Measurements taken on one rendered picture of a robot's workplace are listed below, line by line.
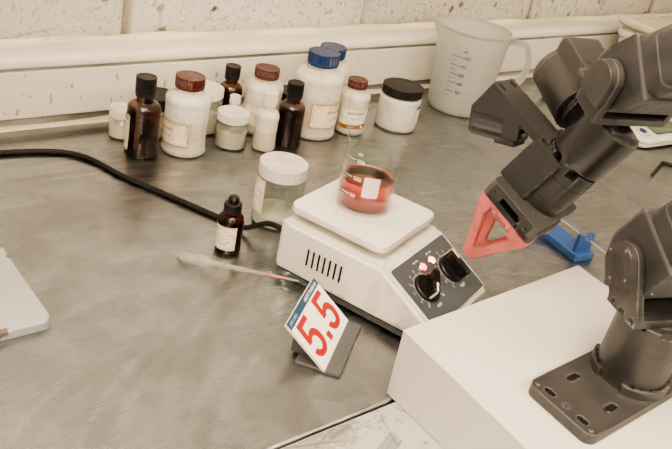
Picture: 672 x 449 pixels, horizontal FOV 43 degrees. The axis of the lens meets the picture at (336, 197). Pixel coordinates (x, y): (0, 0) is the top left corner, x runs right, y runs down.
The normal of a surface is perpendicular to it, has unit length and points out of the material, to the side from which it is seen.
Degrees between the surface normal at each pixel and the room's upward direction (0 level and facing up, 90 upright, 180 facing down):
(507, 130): 86
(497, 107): 86
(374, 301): 90
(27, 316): 0
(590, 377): 4
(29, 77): 90
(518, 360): 4
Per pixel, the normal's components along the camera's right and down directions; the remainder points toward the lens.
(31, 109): 0.60, 0.46
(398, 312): -0.54, 0.29
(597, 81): -0.93, 0.00
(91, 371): 0.18, -0.87
